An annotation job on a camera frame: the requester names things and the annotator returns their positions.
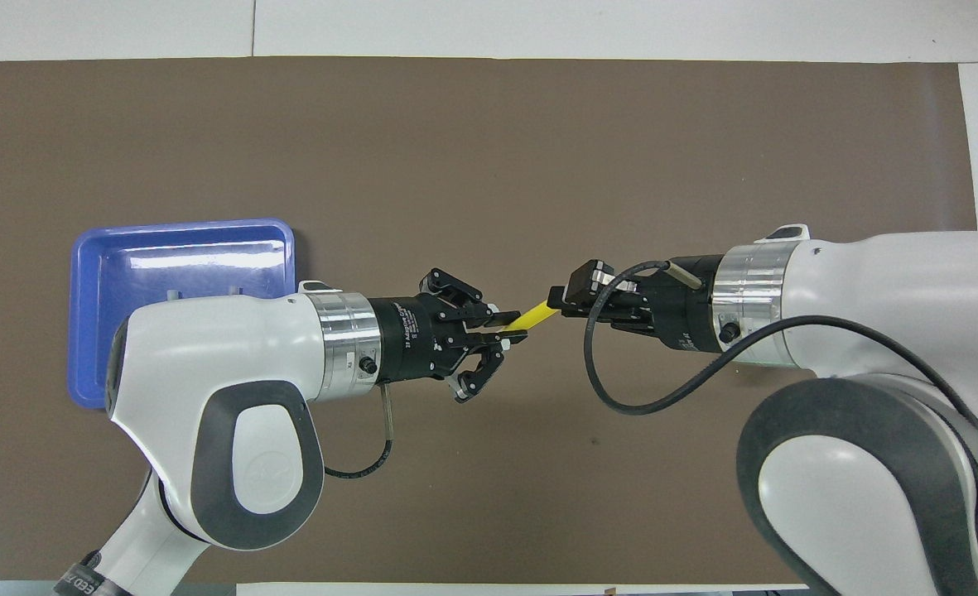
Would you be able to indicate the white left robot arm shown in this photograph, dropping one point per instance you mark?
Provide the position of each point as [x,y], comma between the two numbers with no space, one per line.
[207,356]

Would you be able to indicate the brown table mat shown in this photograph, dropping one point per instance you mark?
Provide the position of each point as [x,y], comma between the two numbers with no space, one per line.
[497,165]

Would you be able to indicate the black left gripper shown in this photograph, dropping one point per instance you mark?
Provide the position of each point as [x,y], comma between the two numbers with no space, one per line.
[414,339]

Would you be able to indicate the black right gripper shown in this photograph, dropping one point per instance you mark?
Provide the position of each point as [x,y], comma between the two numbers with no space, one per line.
[687,310]

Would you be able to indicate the blue plastic tray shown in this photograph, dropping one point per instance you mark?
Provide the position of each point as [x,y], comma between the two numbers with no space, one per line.
[95,331]

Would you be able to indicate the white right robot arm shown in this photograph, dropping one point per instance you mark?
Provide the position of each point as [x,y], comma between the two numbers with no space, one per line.
[886,290]

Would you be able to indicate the yellow marker pen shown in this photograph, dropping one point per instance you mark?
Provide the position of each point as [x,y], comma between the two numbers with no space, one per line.
[534,315]

